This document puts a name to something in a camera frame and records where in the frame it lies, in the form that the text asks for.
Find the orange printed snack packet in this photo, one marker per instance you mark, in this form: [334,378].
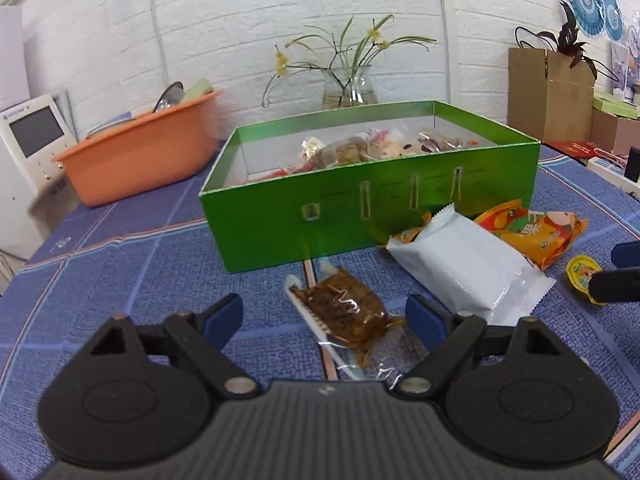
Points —
[540,235]

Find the brown paper bag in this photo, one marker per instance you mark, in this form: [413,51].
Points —
[545,95]

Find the pale green flat box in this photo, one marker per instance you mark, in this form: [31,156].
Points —
[615,105]

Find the pile of wrapped snacks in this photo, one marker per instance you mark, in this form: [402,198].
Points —
[345,152]

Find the steel pot lid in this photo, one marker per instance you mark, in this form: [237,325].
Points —
[167,95]

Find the small orange snack packet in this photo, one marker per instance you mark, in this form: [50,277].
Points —
[407,235]

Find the brown cardboard carton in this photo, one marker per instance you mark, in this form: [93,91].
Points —
[615,132]

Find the clear packet of brown snack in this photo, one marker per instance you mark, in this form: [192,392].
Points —
[345,310]

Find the yellow jelly cup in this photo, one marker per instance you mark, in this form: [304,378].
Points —
[580,272]

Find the pale green plate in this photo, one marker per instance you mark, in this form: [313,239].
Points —
[197,89]

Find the white power strip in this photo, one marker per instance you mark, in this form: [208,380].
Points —
[607,172]

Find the wall photo card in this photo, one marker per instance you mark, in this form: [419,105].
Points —
[621,67]

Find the orange plastic basin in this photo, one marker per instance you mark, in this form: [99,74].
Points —
[135,160]

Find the blue plaid tablecloth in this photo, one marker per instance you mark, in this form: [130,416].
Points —
[125,260]

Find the white snack packet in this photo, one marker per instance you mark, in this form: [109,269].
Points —
[465,265]

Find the white appliance with screen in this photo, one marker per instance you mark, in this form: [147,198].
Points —
[20,185]

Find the black power adapter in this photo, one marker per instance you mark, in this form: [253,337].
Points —
[634,165]

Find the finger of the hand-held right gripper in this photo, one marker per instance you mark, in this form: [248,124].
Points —
[617,286]
[627,255]

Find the glass vase with flowers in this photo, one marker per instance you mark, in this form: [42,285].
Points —
[373,34]

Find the red gift bag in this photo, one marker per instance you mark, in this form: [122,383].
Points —
[575,149]

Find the green cardboard box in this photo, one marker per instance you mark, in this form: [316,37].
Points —
[280,220]

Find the white flat package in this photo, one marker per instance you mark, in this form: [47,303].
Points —
[107,125]

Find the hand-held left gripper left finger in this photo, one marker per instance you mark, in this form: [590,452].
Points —
[225,316]

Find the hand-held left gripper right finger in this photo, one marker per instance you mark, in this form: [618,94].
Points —
[425,317]

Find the purple leaf plant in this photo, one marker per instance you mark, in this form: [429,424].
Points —
[570,35]

